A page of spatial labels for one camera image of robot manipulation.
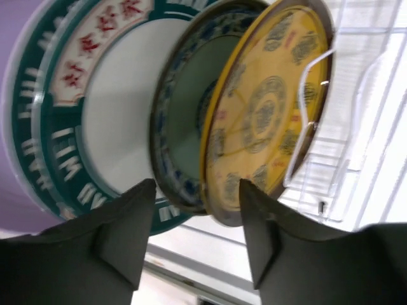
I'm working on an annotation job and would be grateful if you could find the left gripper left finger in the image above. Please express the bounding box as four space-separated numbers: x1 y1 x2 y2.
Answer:
1 179 156 304

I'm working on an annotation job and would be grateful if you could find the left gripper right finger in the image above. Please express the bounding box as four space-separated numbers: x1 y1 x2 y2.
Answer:
239 179 406 304

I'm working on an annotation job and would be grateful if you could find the yellow patterned plate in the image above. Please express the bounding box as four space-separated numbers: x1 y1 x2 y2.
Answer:
200 1 334 227

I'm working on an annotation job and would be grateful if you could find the blue floral green plate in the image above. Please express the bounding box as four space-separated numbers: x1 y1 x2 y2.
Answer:
149 1 268 215

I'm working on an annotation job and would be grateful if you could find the purple plate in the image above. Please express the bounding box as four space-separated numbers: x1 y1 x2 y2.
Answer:
1 1 76 233

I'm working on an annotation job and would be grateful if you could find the green rimmed white plate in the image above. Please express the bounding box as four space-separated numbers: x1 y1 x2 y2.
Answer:
29 1 210 221

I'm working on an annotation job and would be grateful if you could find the white wire dish rack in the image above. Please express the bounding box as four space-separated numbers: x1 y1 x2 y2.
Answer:
142 0 407 305

